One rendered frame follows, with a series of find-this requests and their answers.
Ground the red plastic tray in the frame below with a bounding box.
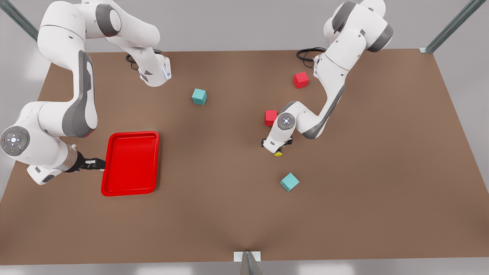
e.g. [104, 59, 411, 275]
[101, 131, 160, 197]

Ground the teal cube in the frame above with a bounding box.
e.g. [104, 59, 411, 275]
[191, 88, 207, 106]
[280, 172, 300, 193]

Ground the black cable loop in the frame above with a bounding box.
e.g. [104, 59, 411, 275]
[125, 49, 164, 71]
[296, 47, 327, 70]

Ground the silver frame post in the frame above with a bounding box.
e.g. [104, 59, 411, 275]
[419, 0, 486, 54]
[233, 251, 263, 275]
[0, 0, 40, 42]

